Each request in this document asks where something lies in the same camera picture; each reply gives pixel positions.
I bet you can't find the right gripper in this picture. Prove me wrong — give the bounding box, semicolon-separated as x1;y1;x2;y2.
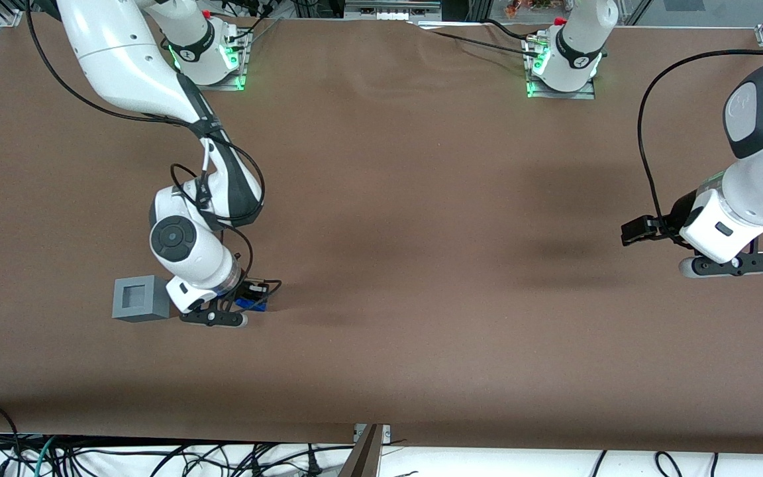
166;276;271;314

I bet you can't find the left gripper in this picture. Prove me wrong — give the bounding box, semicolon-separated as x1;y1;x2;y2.
621;189;763;264

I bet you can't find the gray cube base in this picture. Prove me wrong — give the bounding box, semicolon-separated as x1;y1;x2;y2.
112;275;172;323

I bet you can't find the brown table cover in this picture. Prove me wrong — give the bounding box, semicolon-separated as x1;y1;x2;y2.
0;12;763;456

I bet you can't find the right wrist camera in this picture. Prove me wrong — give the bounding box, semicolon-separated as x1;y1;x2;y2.
179;307;249;329

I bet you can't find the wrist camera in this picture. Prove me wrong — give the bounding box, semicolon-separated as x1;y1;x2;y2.
179;307;249;329
678;252;763;279

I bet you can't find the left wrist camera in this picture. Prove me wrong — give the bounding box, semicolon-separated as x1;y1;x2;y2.
678;252;763;279

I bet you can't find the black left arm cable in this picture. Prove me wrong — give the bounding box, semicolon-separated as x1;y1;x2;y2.
637;49;763;229

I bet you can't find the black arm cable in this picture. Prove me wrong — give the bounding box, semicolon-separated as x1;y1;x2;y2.
24;0;283;305
637;49;763;229

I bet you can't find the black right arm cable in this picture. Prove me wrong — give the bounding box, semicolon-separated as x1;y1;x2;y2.
24;0;283;305

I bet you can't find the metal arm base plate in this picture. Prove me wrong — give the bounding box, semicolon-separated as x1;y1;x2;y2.
208;26;250;91
526;36;597;100

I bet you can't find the metal table bracket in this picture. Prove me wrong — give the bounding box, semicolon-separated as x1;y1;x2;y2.
338;423;392;477

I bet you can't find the black base power cable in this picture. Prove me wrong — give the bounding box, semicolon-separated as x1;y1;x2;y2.
223;0;284;48
408;19;542;58

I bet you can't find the teal cable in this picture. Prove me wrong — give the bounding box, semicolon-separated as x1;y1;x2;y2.
32;435;59;477

